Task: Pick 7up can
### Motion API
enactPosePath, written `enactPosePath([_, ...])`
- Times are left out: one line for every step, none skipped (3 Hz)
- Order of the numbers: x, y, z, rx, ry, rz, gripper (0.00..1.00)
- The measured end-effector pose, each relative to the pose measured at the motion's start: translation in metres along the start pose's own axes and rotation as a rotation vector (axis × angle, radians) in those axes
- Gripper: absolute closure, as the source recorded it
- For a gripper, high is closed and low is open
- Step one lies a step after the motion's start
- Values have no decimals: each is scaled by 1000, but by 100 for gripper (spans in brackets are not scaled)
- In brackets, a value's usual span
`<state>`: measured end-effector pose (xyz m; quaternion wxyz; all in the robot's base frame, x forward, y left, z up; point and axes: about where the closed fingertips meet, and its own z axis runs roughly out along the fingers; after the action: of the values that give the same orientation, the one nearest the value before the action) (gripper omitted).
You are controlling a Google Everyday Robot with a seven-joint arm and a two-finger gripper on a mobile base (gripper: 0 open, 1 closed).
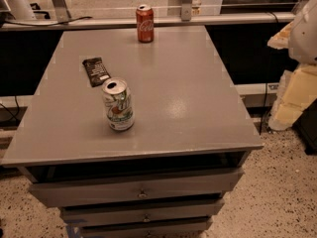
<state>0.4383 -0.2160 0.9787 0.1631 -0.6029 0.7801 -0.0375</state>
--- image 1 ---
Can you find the metal upright post left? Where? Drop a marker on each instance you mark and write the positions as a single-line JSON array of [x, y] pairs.
[[61, 10]]

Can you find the top grey drawer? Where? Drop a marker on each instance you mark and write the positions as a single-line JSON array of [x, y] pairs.
[[108, 190]]

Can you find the red cola can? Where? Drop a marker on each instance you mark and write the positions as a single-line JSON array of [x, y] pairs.
[[145, 23]]

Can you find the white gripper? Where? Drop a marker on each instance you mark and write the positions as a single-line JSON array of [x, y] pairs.
[[305, 37]]

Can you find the metal upright post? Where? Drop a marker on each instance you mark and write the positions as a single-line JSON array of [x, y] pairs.
[[61, 10], [186, 9]]

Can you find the grey drawer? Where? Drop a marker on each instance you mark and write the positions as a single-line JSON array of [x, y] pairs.
[[108, 190], [143, 212], [147, 230]]

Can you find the bottom grey drawer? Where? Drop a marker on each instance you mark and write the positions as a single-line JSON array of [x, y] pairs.
[[147, 230]]

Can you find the white green 7up can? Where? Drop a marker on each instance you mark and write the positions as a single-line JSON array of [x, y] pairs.
[[117, 99]]

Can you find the metal upright post centre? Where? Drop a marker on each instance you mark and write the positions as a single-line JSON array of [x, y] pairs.
[[186, 9]]

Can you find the middle grey drawer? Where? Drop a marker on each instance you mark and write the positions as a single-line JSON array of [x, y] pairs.
[[143, 212]]

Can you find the metal railing bar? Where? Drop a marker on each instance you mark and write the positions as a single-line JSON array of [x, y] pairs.
[[86, 23]]

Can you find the black snack bar wrapper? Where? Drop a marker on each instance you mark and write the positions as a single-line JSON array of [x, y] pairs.
[[96, 71]]

